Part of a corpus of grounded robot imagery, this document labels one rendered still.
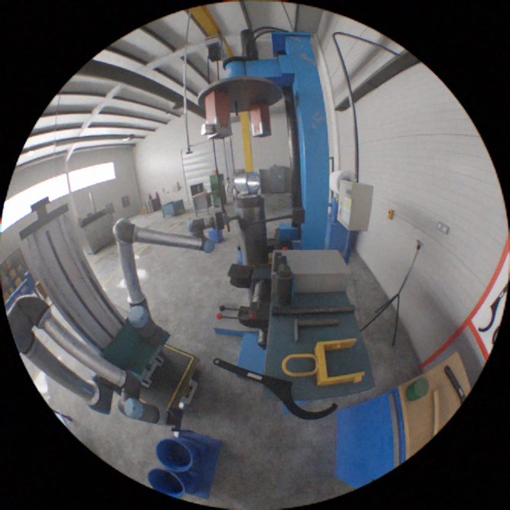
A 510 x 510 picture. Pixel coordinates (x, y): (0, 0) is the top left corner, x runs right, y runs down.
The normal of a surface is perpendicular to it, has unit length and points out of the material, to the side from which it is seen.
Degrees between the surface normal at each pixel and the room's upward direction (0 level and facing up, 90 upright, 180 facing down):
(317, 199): 90
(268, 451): 0
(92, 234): 90
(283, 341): 0
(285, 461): 0
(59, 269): 90
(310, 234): 90
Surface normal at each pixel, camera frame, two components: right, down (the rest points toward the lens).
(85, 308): 0.97, 0.04
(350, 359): -0.08, -0.86
